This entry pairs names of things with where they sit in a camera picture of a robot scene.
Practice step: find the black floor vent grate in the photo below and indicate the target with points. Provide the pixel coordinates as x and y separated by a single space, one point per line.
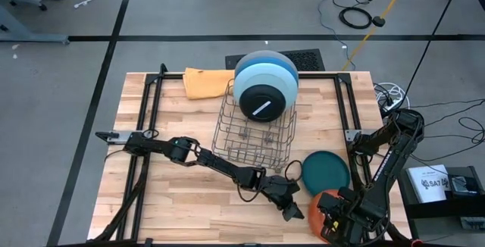
310 60

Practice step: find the yellow-orange folded towel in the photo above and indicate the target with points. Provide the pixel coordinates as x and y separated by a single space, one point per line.
206 84

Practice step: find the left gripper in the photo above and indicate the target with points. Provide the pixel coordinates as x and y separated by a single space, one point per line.
280 190

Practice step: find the black side cart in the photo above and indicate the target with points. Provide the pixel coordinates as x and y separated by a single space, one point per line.
435 211

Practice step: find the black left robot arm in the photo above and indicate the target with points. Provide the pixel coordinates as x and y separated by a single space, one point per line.
212 161

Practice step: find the black office chair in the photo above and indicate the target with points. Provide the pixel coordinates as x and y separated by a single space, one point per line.
42 7

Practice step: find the orange plate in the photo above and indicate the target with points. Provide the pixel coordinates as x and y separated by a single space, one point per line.
313 209

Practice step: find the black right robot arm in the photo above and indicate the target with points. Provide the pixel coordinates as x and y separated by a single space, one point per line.
394 148

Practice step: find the small black device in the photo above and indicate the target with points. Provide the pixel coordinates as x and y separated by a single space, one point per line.
464 185

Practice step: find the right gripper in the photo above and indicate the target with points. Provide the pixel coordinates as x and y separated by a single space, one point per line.
356 213

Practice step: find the dark green plate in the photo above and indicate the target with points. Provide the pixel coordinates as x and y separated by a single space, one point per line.
326 173

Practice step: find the large light blue plate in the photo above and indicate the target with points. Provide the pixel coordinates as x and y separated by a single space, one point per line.
261 76

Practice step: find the black plate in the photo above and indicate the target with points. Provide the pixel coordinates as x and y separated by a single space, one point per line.
261 103

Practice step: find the desk with grey legs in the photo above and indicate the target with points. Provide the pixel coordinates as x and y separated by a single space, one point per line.
34 38

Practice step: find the black round puck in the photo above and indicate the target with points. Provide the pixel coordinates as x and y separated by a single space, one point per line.
379 21

